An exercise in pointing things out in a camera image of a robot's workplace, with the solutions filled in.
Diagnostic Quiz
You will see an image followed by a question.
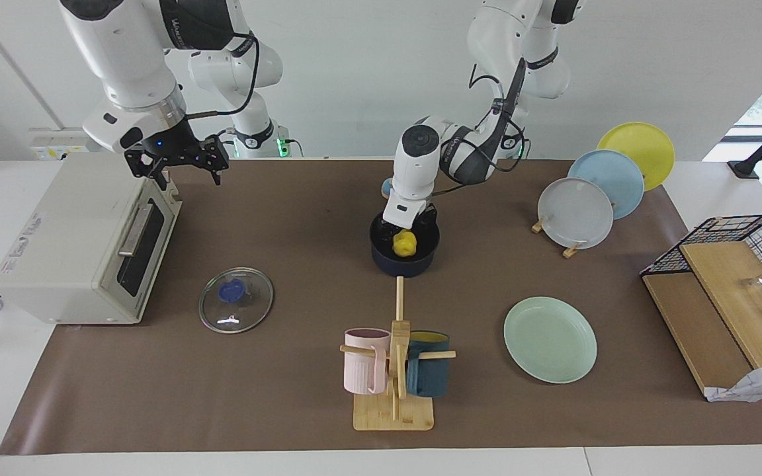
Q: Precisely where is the mint green plate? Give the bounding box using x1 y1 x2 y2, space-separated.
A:
504 296 599 385

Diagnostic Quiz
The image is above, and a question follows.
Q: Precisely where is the wooden plate rack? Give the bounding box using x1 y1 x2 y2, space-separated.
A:
530 218 583 259

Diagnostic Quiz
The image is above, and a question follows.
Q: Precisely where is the wooden mug tree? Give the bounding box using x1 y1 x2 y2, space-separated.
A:
339 276 457 432

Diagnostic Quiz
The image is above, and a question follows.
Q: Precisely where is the light blue plate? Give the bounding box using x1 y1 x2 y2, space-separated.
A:
567 149 646 221

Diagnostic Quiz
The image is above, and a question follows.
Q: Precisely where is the beige toaster oven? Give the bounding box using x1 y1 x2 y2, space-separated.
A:
0 153 184 326

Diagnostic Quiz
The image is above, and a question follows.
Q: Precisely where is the yellow plate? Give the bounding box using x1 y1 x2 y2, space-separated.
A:
596 121 676 193

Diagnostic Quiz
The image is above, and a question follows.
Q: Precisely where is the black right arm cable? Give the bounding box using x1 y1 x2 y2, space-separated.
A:
185 29 262 121

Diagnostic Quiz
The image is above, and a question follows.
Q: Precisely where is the pink ribbed mug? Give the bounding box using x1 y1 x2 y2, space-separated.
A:
343 327 392 396

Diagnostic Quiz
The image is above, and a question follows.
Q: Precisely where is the black wire basket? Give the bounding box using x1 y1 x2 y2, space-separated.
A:
640 213 762 306

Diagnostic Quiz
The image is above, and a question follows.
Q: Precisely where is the dark teal mug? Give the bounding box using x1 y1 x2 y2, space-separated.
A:
405 330 451 399

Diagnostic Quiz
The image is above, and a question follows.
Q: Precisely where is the glass lid blue knob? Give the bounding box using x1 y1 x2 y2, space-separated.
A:
198 266 275 335

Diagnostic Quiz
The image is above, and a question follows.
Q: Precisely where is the white checked cloth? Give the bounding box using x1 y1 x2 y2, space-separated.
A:
704 358 762 403

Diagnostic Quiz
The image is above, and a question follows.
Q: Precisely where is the dark blue saucepan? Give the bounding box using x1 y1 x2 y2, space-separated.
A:
368 206 441 278

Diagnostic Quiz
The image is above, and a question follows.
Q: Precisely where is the yellow lemon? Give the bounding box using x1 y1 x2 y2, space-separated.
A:
392 229 418 259

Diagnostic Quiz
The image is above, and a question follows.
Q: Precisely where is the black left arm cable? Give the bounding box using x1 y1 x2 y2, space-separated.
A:
433 58 529 196

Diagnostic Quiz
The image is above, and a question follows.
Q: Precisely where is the grey plate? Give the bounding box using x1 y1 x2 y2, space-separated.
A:
537 177 614 251

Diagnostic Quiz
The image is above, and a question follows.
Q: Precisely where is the white power strip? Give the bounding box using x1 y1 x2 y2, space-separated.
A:
28 127 91 161

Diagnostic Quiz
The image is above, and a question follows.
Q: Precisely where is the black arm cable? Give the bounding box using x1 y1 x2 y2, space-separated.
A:
433 58 529 196
185 29 262 121

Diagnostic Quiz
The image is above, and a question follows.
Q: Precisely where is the brown table mat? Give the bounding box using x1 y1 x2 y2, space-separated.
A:
0 158 762 456

